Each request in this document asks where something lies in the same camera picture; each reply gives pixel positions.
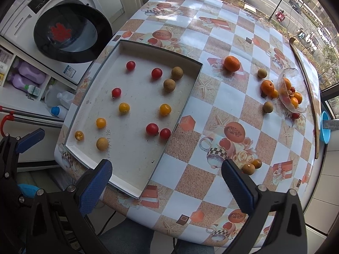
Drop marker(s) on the clear plastic jug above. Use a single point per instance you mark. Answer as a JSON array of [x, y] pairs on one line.
[[53, 96]]

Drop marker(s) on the metal rack bar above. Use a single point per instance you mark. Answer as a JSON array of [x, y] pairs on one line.
[[31, 116]]

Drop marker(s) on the white bottle blue cap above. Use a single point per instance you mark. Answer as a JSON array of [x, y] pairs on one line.
[[59, 111]]

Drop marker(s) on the blue plastic object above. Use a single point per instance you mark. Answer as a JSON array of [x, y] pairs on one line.
[[26, 190]]

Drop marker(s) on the white washing machine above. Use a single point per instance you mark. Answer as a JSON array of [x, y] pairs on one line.
[[16, 18]]

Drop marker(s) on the dark parked car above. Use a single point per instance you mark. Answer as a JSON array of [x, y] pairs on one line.
[[294, 5]]

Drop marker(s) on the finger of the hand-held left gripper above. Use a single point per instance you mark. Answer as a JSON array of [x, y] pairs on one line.
[[29, 140]]

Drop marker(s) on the yellow label bottle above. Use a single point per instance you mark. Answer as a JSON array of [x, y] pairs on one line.
[[1, 77]]

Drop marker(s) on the red plastic hook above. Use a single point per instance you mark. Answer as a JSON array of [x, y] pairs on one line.
[[3, 123]]

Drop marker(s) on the checkered printed tablecloth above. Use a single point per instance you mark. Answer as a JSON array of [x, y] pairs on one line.
[[212, 116]]

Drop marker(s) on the white cardboard tray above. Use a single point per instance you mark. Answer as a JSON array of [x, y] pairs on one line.
[[137, 158]]

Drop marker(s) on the white parked car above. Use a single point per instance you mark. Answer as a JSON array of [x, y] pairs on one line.
[[323, 35]]

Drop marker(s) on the white storage cabinet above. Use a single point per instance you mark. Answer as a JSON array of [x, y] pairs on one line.
[[34, 103]]

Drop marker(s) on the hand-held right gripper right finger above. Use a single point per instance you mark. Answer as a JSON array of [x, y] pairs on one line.
[[238, 187]]

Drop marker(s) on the blue plastic basin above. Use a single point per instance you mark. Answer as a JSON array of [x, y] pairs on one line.
[[324, 135]]

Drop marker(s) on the red scooter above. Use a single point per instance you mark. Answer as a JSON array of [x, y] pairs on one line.
[[280, 16]]

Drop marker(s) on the brown longan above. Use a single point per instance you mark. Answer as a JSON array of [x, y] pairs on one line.
[[177, 72], [248, 169], [169, 85], [268, 107], [102, 143], [262, 73]]

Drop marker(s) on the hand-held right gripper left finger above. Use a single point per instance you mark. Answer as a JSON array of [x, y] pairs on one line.
[[95, 187]]

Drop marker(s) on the clear glass bowl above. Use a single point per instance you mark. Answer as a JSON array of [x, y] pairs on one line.
[[303, 84]]

